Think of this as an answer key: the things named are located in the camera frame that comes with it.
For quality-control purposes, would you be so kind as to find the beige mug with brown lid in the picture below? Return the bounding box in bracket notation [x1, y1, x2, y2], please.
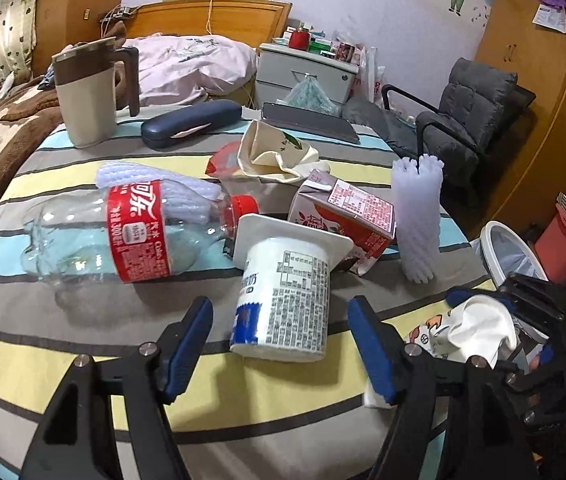
[52, 36, 140, 149]

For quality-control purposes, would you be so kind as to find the paper sheet on wardrobe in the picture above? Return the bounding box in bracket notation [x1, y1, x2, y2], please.
[532, 4, 566, 35]

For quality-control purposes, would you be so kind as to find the grey tablet case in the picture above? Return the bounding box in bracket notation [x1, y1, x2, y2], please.
[261, 102, 360, 145]

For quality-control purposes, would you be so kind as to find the navy glasses case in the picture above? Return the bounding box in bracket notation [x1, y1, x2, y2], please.
[140, 100, 242, 150]

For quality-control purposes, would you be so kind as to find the tubular white foam net sleeve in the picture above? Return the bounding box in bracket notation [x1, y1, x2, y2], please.
[390, 154, 446, 285]

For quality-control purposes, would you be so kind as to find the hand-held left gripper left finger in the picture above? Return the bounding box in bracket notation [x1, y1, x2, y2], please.
[23, 296, 214, 480]

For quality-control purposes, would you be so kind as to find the clear bag with green contents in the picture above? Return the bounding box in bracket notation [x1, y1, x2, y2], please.
[278, 72, 344, 121]

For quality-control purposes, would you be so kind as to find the power strip with plugs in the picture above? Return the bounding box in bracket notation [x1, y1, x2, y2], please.
[99, 4, 140, 25]

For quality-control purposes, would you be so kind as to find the crumpled cream paper bag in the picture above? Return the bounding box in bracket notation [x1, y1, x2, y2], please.
[237, 120, 332, 186]

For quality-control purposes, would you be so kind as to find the red plastic wrapper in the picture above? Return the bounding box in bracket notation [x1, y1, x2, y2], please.
[206, 141, 244, 178]

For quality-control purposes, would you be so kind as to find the grey padded folding chair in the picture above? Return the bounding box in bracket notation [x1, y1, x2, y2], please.
[343, 57, 536, 198]

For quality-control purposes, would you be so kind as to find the white trash bin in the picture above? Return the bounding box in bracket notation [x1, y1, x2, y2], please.
[472, 221, 551, 291]

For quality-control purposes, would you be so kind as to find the red and white milk carton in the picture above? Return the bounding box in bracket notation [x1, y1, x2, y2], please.
[288, 169, 398, 277]

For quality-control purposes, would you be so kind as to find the red paper bag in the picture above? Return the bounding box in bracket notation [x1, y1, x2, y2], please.
[533, 192, 566, 286]

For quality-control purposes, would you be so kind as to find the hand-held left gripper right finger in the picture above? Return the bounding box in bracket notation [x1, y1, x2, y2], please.
[347, 295, 538, 480]

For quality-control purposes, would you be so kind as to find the striped tablecloth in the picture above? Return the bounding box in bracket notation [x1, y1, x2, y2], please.
[0, 105, 501, 480]

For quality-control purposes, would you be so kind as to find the white yogurt cup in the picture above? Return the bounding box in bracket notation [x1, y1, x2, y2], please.
[228, 213, 354, 363]

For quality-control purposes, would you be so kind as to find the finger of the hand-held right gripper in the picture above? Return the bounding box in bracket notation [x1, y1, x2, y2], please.
[447, 275, 566, 333]
[500, 344, 562, 397]

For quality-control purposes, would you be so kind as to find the white plastic shopping bag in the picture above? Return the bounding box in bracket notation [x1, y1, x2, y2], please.
[358, 46, 388, 106]

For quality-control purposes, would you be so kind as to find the grey nightstand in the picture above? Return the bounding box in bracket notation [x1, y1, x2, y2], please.
[254, 42, 361, 111]

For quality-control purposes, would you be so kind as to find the cartoon print cloth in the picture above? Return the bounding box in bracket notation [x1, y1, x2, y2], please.
[403, 305, 464, 361]

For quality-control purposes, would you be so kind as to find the wooden wardrobe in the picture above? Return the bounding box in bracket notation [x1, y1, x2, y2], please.
[475, 0, 566, 241]

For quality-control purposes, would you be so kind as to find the pink duvet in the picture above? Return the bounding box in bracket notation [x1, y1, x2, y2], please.
[113, 35, 258, 108]

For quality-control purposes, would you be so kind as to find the clear plastic cola bottle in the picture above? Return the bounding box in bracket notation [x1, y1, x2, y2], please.
[22, 182, 260, 306]

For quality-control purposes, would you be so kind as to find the wooden bed headboard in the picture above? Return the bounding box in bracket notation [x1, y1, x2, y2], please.
[123, 0, 294, 51]

